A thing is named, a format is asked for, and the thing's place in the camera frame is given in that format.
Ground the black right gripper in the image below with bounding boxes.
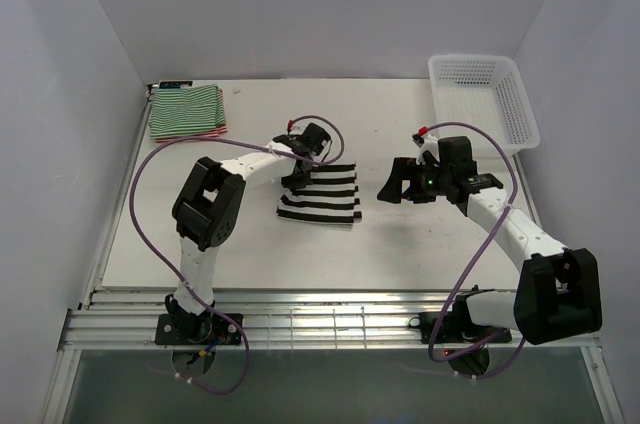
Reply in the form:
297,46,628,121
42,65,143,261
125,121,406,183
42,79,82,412
377,157,451,204

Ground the black white striped tank top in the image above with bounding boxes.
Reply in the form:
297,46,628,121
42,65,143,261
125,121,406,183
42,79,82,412
276,162,363,227

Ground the red white striped tank top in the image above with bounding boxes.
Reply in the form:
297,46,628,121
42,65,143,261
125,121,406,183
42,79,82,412
154,125,228,144

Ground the green white striped tank top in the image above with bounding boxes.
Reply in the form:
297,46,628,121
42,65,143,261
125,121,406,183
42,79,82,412
149,84,227,142

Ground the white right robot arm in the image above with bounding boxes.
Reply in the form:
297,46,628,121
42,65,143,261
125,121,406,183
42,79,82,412
377,137,602,345

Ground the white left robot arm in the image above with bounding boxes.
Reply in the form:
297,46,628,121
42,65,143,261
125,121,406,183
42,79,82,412
165,123,331,344

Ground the white perforated plastic basket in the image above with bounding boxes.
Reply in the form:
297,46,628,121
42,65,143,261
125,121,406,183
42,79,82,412
428,54,540,156

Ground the blue label sticker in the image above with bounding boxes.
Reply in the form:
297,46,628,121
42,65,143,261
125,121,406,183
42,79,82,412
158,80,193,89

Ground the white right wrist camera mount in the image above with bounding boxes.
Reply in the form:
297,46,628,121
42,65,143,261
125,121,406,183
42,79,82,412
411,126,439,166

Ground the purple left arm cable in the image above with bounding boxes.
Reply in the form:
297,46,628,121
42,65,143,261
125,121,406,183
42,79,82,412
128,115,346,395

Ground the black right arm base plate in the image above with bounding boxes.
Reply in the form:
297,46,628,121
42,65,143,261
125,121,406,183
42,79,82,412
407,312,512,344

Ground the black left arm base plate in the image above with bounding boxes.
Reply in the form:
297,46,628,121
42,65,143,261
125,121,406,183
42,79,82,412
154,305,243,347

